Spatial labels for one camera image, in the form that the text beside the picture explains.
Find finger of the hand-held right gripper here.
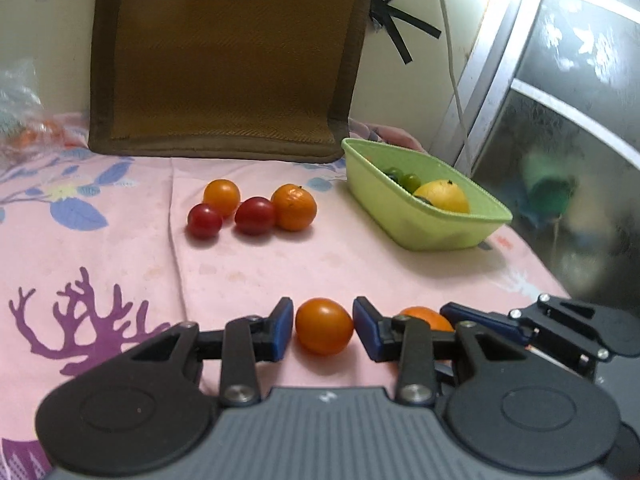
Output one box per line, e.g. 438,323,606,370
440,292,615,377

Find black tape strips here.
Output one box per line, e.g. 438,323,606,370
369,0,443,66

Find brown woven mat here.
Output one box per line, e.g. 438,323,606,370
88,0,374,164

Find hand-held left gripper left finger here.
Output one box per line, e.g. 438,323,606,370
117,296,295,406

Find green plastic basket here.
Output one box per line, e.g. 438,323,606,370
341,137,514,253

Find aluminium framed glass door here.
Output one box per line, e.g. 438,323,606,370
432,0,640,326

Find mandarin orange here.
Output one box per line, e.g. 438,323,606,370
399,306,455,334
270,184,318,232

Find pink printed blanket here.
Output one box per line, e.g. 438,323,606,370
0,115,571,480

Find orange tomato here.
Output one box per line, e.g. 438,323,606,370
203,179,242,219
295,298,355,356

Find clear plastic bag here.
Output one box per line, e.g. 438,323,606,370
0,57,48,161

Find small red tomato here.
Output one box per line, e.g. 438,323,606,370
187,203,224,240

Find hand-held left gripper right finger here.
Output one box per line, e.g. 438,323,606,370
352,296,532,406

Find white power cable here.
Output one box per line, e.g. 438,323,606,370
434,0,472,173

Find large yellow pomelo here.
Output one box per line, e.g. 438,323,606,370
413,179,472,215

